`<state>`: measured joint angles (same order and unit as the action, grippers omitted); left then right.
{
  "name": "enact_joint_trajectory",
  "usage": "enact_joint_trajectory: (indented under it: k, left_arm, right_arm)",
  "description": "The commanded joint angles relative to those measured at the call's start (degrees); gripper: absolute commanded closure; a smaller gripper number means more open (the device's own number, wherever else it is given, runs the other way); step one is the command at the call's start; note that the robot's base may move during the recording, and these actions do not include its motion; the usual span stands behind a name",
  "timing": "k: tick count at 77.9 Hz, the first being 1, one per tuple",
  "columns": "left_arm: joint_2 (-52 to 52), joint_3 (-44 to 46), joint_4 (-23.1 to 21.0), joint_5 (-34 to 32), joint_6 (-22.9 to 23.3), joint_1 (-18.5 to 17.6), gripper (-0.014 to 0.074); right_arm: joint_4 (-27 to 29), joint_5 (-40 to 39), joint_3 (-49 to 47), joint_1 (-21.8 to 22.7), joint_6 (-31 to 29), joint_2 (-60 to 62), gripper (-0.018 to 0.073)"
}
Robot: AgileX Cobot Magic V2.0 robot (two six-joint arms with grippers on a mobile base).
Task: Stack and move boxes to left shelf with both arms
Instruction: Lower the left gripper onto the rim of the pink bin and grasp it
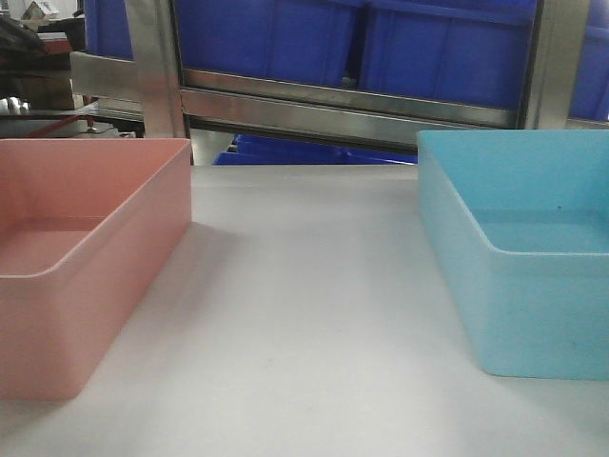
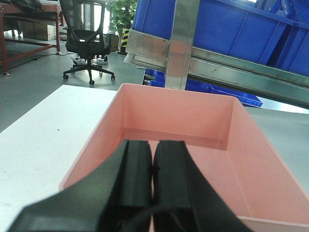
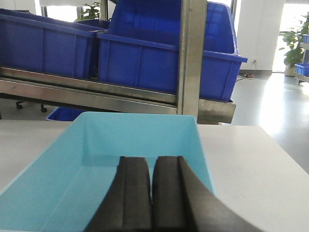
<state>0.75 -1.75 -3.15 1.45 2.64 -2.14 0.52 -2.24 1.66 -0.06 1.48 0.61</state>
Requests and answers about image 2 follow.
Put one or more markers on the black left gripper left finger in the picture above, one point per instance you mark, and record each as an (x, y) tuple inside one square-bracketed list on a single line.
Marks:
[(103, 201)]

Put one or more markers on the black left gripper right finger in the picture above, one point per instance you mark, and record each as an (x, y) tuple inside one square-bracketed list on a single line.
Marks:
[(189, 202)]

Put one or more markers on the pink plastic box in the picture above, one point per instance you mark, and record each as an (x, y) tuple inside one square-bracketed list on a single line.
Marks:
[(224, 142)]

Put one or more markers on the stainless steel shelf rack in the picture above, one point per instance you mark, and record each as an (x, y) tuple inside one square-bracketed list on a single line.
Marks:
[(180, 60)]

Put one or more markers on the lower blue storage bin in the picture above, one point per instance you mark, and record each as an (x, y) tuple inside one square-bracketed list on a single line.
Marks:
[(157, 79)]

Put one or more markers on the black office chair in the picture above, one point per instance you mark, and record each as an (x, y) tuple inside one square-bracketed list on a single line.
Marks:
[(85, 37)]

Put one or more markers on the green potted plant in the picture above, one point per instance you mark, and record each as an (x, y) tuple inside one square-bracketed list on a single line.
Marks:
[(122, 15)]

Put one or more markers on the cardboard box under workbench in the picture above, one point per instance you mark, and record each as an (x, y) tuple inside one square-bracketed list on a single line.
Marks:
[(39, 31)]

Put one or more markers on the large blue storage bin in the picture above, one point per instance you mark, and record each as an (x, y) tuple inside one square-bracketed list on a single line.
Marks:
[(231, 28)]

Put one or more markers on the red metal workbench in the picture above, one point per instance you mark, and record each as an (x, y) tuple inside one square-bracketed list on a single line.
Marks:
[(50, 12)]

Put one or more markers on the yellow black striped post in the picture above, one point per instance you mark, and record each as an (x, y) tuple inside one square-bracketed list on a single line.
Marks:
[(123, 43)]

